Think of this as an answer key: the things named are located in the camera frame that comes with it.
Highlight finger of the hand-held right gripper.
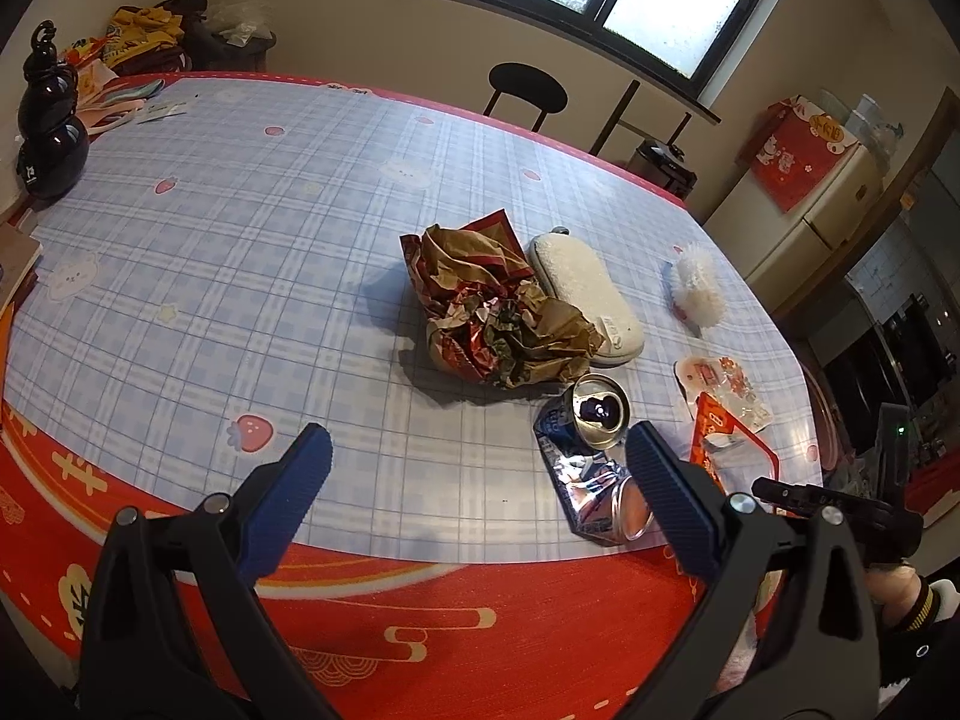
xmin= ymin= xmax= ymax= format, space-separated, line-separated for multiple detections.
xmin=752 ymin=476 xmax=897 ymax=524

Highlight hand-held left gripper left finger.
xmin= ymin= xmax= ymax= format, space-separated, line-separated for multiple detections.
xmin=75 ymin=424 xmax=333 ymax=720

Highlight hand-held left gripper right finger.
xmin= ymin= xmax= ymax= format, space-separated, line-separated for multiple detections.
xmin=622 ymin=422 xmax=880 ymax=720

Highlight crushed blue drink can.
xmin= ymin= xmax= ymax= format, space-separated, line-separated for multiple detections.
xmin=532 ymin=373 xmax=655 ymax=545

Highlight gold foil wrapper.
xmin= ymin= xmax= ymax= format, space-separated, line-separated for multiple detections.
xmin=400 ymin=211 xmax=607 ymax=389

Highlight person's right forearm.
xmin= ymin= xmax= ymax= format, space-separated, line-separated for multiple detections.
xmin=879 ymin=576 xmax=960 ymax=702

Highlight person's right hand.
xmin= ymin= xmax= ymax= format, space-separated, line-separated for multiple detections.
xmin=862 ymin=566 xmax=922 ymax=628

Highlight red hanging cloth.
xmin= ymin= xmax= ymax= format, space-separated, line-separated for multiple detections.
xmin=900 ymin=450 xmax=960 ymax=518

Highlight clear packet with red edge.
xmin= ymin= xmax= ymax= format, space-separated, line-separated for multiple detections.
xmin=688 ymin=392 xmax=781 ymax=496

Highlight small printed sticker packet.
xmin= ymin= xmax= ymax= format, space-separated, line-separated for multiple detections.
xmin=673 ymin=355 xmax=773 ymax=432

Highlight black built-in oven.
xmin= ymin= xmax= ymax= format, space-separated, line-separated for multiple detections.
xmin=821 ymin=292 xmax=960 ymax=451

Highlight white fuzzy pouch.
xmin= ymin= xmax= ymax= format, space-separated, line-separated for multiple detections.
xmin=527 ymin=227 xmax=646 ymax=365

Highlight blue plaid table cover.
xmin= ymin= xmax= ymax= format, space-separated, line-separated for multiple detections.
xmin=4 ymin=79 xmax=826 ymax=565

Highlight cream two-door refrigerator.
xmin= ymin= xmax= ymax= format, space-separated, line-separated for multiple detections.
xmin=701 ymin=94 xmax=886 ymax=286

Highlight dark electric pressure cooker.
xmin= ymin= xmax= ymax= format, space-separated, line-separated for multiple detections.
xmin=626 ymin=139 xmax=698 ymax=202

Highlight red printed fridge cloth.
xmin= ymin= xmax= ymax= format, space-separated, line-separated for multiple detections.
xmin=739 ymin=95 xmax=863 ymax=212

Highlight stack of brown books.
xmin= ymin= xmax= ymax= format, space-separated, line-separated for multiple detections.
xmin=0 ymin=221 xmax=44 ymax=316

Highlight clear plastic storage containers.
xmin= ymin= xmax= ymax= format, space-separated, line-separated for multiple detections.
xmin=817 ymin=88 xmax=905 ymax=158

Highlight black gourd-shaped bottle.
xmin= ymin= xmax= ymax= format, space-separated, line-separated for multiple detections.
xmin=16 ymin=19 xmax=91 ymax=202

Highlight pink and white paper items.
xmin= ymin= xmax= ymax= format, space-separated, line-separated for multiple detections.
xmin=64 ymin=64 xmax=188 ymax=137

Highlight dark bin with plastic bag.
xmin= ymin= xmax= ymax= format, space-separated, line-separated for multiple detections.
xmin=199 ymin=0 xmax=278 ymax=74

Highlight pile of yellow clothes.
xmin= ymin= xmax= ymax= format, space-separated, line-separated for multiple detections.
xmin=101 ymin=0 xmax=211 ymax=76

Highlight black metal rack frame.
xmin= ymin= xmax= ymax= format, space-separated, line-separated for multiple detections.
xmin=589 ymin=80 xmax=695 ymax=158

